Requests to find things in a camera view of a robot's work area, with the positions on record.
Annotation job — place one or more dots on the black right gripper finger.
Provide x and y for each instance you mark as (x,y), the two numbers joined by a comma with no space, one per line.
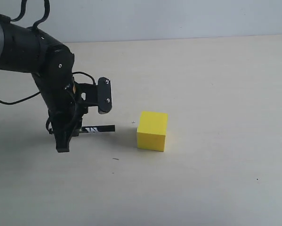
(63,138)

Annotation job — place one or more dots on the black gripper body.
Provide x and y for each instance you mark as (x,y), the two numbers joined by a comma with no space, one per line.
(70,103)

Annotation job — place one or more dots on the black and white marker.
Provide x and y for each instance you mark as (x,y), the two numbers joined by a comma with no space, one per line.
(97,129)

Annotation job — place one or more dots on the yellow foam cube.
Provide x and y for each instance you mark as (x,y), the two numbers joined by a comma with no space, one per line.
(151,131)

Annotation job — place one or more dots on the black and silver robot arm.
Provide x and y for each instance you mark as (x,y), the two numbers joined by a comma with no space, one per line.
(50,62)

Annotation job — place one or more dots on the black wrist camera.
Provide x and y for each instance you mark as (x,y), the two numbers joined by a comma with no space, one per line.
(104,95)

